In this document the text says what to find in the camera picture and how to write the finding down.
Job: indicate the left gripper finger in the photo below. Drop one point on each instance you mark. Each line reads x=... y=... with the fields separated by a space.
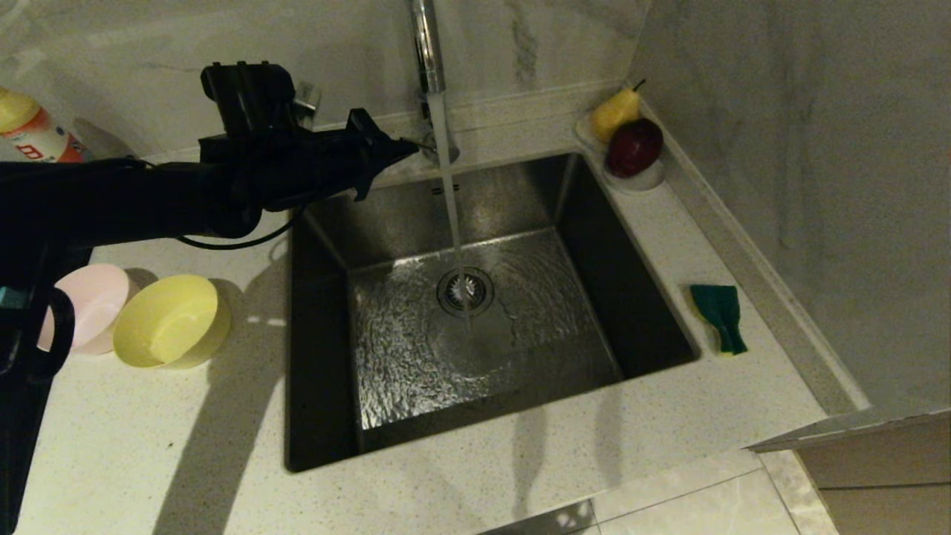
x=379 y=141
x=365 y=182

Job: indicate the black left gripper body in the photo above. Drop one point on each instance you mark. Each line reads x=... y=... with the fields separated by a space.
x=297 y=167

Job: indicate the yellow plastic bowl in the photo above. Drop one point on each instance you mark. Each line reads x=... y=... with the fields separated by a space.
x=167 y=323

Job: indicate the pink plastic bowl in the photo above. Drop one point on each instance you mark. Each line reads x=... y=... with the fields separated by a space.
x=100 y=305

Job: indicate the yellow-capped orange dish soap bottle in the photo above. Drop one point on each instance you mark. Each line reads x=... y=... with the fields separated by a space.
x=26 y=130

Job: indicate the green and yellow sponge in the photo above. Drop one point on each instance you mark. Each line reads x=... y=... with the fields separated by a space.
x=717 y=308

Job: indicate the stainless steel sink basin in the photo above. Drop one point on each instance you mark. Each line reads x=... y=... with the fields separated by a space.
x=594 y=297

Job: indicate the running water stream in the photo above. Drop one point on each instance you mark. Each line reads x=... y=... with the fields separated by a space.
x=449 y=193

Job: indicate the chrome faucet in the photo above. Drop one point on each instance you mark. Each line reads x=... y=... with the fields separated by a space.
x=427 y=44

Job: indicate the round metal drain strainer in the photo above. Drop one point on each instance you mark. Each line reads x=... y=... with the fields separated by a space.
x=479 y=293

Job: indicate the small white dish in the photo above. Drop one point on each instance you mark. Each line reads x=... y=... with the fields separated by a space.
x=639 y=183
x=582 y=134

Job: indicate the yellow pear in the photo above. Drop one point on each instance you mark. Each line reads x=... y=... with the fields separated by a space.
x=613 y=115

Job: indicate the dark red apple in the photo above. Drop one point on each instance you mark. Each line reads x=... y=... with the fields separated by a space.
x=633 y=148

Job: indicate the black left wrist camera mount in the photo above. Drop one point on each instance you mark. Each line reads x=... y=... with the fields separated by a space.
x=252 y=96

